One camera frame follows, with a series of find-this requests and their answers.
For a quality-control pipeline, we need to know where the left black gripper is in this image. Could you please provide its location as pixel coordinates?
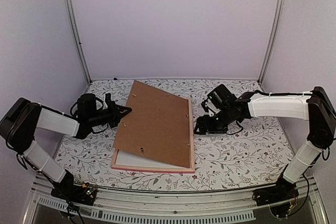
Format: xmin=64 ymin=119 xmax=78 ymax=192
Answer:
xmin=88 ymin=101 xmax=132 ymax=129

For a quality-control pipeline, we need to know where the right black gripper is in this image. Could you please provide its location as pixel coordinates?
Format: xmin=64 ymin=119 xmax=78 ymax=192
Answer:
xmin=194 ymin=106 xmax=234 ymax=135

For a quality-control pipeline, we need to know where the brown backing board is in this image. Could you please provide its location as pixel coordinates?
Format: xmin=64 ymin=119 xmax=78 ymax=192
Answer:
xmin=113 ymin=81 xmax=190 ymax=168

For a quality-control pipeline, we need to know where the dark photo print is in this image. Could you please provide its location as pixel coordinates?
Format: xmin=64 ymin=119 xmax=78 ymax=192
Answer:
xmin=115 ymin=150 xmax=183 ymax=168

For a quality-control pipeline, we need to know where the pink wooden picture frame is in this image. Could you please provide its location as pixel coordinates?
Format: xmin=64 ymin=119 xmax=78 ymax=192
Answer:
xmin=111 ymin=98 xmax=195 ymax=174

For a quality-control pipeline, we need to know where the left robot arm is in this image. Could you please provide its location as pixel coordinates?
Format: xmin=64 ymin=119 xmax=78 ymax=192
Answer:
xmin=1 ymin=93 xmax=132 ymax=200

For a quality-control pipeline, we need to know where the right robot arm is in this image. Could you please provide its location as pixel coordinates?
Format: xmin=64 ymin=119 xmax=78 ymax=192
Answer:
xmin=194 ymin=84 xmax=335 ymax=205

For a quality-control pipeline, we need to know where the floral table mat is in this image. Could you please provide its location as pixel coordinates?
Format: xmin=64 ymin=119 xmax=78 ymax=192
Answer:
xmin=49 ymin=78 xmax=300 ymax=191

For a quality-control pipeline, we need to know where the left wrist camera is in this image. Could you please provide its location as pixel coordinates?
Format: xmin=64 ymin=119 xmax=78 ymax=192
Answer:
xmin=104 ymin=93 xmax=112 ymax=108

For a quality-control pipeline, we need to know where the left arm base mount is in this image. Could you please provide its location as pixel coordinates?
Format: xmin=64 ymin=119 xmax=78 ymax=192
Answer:
xmin=51 ymin=183 xmax=97 ymax=206

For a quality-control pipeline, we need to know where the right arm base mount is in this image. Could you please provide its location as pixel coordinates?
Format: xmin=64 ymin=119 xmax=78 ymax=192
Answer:
xmin=252 ymin=185 xmax=299 ymax=219

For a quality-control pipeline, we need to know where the front aluminium rail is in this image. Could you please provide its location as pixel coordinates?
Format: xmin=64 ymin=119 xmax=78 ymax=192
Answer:
xmin=23 ymin=186 xmax=329 ymax=223

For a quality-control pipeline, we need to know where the right aluminium post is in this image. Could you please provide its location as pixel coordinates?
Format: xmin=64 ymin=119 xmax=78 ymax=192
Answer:
xmin=258 ymin=0 xmax=285 ymax=85

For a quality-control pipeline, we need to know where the aluminium post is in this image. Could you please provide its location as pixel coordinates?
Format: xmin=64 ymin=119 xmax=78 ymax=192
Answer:
xmin=64 ymin=0 xmax=92 ymax=84
xmin=258 ymin=0 xmax=285 ymax=85

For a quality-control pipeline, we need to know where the left aluminium post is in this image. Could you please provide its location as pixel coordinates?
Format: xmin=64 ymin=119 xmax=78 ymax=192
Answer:
xmin=64 ymin=0 xmax=92 ymax=84

